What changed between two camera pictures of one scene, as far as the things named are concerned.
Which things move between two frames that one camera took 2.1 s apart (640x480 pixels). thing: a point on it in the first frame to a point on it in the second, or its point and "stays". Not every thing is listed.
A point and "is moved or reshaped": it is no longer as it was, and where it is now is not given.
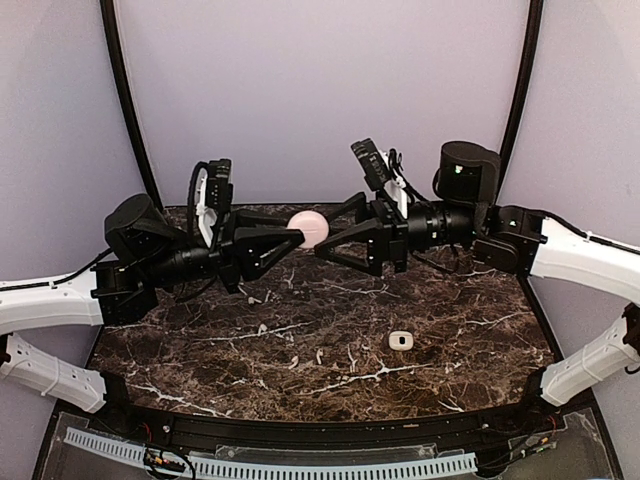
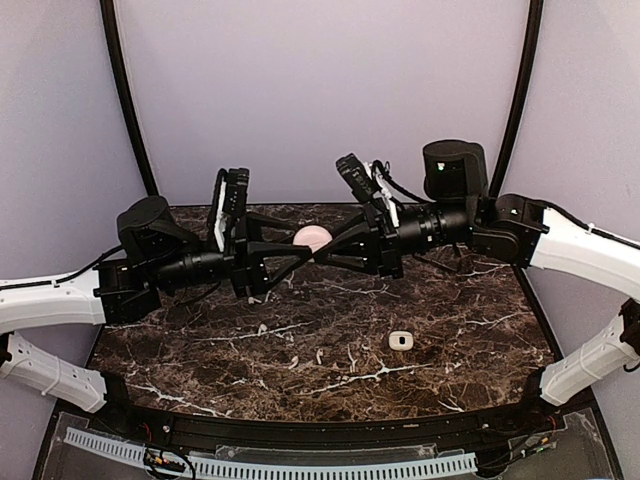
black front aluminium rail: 168,427 stays
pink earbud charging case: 313,225 is moved or reshaped
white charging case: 401,340 stays
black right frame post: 522,95 stays
